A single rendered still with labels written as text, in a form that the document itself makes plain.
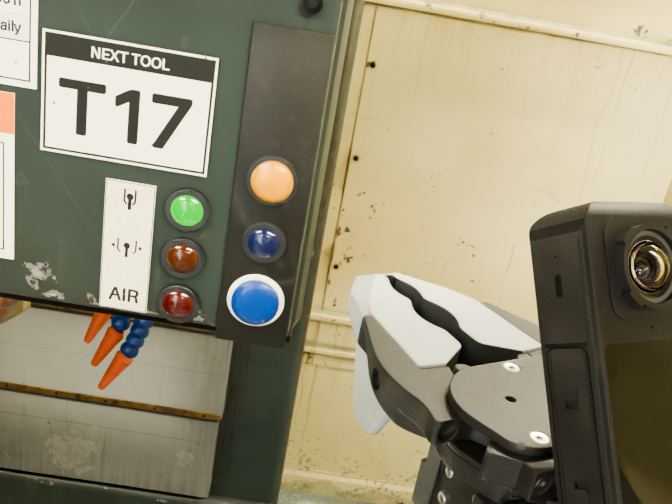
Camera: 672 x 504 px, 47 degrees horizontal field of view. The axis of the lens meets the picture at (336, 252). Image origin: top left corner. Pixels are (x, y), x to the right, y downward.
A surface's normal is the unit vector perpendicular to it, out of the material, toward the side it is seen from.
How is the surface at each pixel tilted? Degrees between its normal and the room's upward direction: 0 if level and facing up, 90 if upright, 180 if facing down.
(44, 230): 90
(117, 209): 90
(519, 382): 0
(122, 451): 91
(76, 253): 90
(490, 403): 0
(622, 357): 57
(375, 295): 0
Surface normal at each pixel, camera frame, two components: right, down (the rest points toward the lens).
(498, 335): 0.17, -0.91
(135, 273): -0.03, 0.39
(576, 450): -0.89, 0.02
